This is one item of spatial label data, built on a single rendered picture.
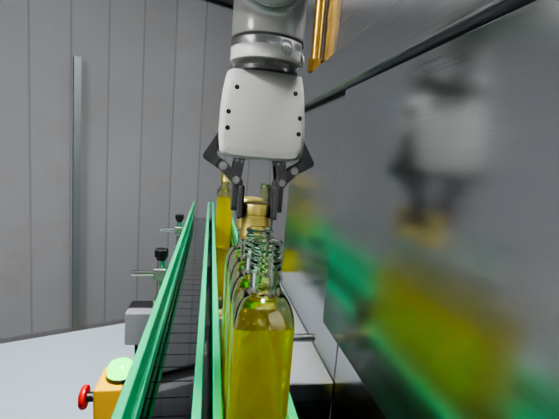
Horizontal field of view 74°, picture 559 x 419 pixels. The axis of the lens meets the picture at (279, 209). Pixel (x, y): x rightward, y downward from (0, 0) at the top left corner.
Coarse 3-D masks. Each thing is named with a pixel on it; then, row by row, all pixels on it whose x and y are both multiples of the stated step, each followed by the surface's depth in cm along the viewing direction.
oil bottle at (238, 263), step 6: (240, 258) 46; (234, 264) 46; (240, 264) 45; (228, 270) 48; (234, 270) 45; (228, 276) 48; (228, 282) 47; (228, 288) 46; (228, 294) 46; (222, 360) 50; (222, 366) 49; (222, 372) 49; (222, 378) 48; (222, 384) 48
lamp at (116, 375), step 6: (114, 360) 64; (120, 360) 64; (126, 360) 64; (108, 366) 63; (114, 366) 63; (120, 366) 63; (126, 366) 63; (108, 372) 63; (114, 372) 62; (120, 372) 62; (126, 372) 63; (108, 378) 62; (114, 378) 62; (120, 378) 62; (114, 384) 62
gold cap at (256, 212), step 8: (248, 208) 45; (256, 208) 44; (264, 208) 45; (248, 216) 45; (256, 216) 45; (264, 216) 45; (248, 224) 45; (256, 224) 45; (264, 224) 45; (240, 232) 46
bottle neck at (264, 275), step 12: (252, 240) 35; (264, 240) 36; (276, 240) 36; (252, 252) 35; (264, 252) 34; (276, 252) 34; (252, 264) 35; (264, 264) 34; (276, 264) 34; (252, 276) 35; (264, 276) 34; (276, 276) 35; (252, 288) 35; (264, 288) 34; (276, 288) 35
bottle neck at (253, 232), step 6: (246, 228) 41; (252, 228) 41; (258, 228) 42; (264, 228) 42; (270, 228) 41; (246, 234) 40; (252, 234) 40; (258, 234) 39; (264, 234) 39; (270, 234) 40; (246, 240) 40; (246, 246) 40; (246, 252) 40; (246, 258) 40; (246, 264) 40; (246, 270) 40
